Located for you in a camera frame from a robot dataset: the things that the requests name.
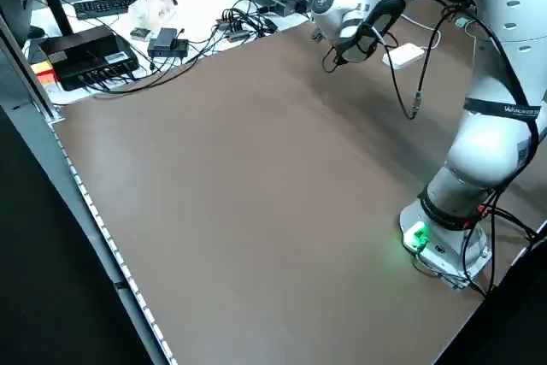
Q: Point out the small colourful carton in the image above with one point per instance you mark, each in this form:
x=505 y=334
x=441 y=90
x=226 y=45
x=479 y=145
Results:
x=42 y=76

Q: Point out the small black power adapter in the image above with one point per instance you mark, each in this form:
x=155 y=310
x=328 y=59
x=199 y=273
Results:
x=164 y=42

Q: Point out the white side desk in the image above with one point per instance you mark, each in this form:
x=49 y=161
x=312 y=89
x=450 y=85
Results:
x=192 y=6

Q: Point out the black network box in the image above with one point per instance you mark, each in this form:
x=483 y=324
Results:
x=85 y=51

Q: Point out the aluminium frame post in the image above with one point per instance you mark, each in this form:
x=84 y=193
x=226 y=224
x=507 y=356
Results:
x=25 y=74

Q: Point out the black computer mouse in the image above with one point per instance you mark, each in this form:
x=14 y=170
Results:
x=36 y=32

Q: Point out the small grey device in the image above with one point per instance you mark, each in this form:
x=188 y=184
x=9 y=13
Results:
x=139 y=33

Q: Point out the black keyboard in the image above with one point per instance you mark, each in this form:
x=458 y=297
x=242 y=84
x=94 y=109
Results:
x=107 y=5

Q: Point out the white power strip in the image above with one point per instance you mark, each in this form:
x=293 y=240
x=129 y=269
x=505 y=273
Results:
x=406 y=55

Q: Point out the teal phone charger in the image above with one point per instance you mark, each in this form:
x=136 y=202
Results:
x=460 y=22

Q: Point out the clear plastic bag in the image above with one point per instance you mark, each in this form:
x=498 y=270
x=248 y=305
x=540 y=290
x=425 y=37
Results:
x=154 y=8

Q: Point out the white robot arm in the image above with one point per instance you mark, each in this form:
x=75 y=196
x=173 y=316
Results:
x=491 y=155

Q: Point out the black usb hub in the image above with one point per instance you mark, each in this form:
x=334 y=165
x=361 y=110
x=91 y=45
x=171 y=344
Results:
x=237 y=35

